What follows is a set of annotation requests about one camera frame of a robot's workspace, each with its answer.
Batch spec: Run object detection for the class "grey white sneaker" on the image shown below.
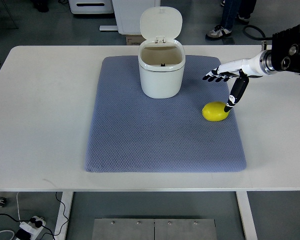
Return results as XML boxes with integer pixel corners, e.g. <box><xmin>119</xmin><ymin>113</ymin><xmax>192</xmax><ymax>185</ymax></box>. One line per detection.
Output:
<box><xmin>205</xmin><ymin>24</ymin><xmax>232</xmax><ymax>40</ymax></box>

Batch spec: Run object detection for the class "white table leg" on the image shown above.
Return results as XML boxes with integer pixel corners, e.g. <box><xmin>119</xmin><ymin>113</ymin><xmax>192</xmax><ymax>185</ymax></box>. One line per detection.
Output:
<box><xmin>235</xmin><ymin>191</ymin><xmax>258</xmax><ymax>240</ymax></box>
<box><xmin>53</xmin><ymin>191</ymin><xmax>74</xmax><ymax>240</ymax></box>

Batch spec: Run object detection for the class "yellow lemon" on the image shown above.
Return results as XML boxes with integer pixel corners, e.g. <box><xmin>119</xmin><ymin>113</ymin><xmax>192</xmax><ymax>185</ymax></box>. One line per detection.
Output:
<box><xmin>201</xmin><ymin>101</ymin><xmax>230</xmax><ymax>122</ymax></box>

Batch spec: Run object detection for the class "white trash bin with lid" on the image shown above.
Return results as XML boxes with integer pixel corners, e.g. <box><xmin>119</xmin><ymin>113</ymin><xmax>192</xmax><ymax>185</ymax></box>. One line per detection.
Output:
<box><xmin>138</xmin><ymin>6</ymin><xmax>186</xmax><ymax>99</ymax></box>

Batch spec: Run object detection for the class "person's leg in jeans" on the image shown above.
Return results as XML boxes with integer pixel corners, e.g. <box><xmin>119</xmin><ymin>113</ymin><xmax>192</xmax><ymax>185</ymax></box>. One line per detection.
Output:
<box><xmin>220</xmin><ymin>0</ymin><xmax>242</xmax><ymax>30</ymax></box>

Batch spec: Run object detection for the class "white power strip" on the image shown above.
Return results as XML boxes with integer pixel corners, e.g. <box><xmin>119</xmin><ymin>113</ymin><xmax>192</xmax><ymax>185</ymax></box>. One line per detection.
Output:
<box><xmin>19</xmin><ymin>216</ymin><xmax>46</xmax><ymax>240</ymax></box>

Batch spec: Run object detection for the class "white cabinet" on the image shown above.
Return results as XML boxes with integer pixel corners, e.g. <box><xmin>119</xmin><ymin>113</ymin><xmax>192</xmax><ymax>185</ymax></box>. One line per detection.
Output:
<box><xmin>99</xmin><ymin>0</ymin><xmax>161</xmax><ymax>35</ymax></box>

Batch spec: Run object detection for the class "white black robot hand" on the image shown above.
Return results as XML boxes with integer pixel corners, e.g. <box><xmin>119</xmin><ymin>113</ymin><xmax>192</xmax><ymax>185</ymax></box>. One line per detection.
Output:
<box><xmin>202</xmin><ymin>50</ymin><xmax>267</xmax><ymax>113</ymax></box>

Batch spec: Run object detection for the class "blue quilted mat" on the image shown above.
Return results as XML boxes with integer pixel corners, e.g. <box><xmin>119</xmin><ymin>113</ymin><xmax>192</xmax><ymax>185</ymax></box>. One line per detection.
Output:
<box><xmin>84</xmin><ymin>55</ymin><xmax>247</xmax><ymax>173</ymax></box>

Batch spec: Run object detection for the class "black power cable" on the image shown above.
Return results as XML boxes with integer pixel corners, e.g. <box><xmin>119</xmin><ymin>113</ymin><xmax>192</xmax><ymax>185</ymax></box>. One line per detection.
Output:
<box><xmin>0</xmin><ymin>191</ymin><xmax>70</xmax><ymax>240</ymax></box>

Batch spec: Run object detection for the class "metal floor plate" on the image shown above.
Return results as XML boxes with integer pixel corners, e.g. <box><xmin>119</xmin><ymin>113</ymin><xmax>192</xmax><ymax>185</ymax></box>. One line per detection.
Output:
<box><xmin>92</xmin><ymin>218</ymin><xmax>217</xmax><ymax>240</ymax></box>

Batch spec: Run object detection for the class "white cable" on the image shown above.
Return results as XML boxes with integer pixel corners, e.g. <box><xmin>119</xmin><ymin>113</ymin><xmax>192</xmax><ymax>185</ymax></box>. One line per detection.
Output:
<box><xmin>0</xmin><ymin>191</ymin><xmax>23</xmax><ymax>240</ymax></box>

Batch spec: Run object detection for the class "white right table leg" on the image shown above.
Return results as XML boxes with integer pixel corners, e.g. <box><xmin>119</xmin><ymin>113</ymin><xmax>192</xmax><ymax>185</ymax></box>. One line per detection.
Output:
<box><xmin>235</xmin><ymin>191</ymin><xmax>258</xmax><ymax>240</ymax></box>

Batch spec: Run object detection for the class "cardboard box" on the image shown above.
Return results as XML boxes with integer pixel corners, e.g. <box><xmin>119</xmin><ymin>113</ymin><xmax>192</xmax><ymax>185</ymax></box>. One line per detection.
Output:
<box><xmin>125</xmin><ymin>35</ymin><xmax>146</xmax><ymax>46</ymax></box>

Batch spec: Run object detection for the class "white left table leg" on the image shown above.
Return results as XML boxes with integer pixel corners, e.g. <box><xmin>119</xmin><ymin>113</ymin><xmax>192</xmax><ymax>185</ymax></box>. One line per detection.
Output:
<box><xmin>53</xmin><ymin>191</ymin><xmax>74</xmax><ymax>240</ymax></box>

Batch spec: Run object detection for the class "white appliance with slot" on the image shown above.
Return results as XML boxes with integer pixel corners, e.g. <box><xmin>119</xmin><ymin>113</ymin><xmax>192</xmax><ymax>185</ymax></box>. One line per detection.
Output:
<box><xmin>68</xmin><ymin>0</ymin><xmax>114</xmax><ymax>15</ymax></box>

